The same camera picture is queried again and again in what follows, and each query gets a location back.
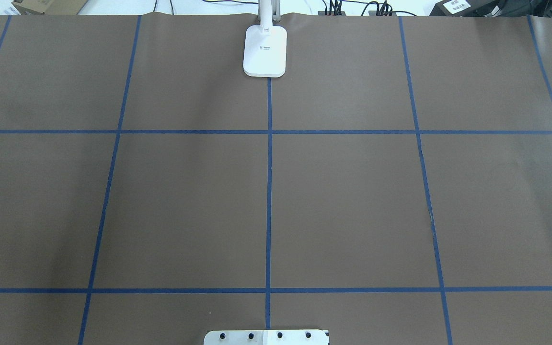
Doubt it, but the white desk lamp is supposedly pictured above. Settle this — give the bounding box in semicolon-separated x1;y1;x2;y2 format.
242;0;288;78

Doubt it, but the brown paper table cover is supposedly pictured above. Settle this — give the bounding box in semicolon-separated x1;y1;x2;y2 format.
0;13;552;345

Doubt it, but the black power strip left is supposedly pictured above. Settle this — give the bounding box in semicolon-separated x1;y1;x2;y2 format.
318;0;345;17

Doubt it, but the black power strip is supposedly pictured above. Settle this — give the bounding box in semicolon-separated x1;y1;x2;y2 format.
318;0;345;17
362;0;396;17

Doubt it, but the black power strip right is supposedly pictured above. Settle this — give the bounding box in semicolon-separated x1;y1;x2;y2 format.
362;0;396;17

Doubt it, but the black device with label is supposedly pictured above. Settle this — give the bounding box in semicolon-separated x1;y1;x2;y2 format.
429;0;502;17

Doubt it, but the brown cardboard box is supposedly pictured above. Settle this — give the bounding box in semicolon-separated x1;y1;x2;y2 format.
11;0;88;15

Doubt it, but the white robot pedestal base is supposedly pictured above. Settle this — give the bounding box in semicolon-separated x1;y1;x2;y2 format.
203;329;330;345

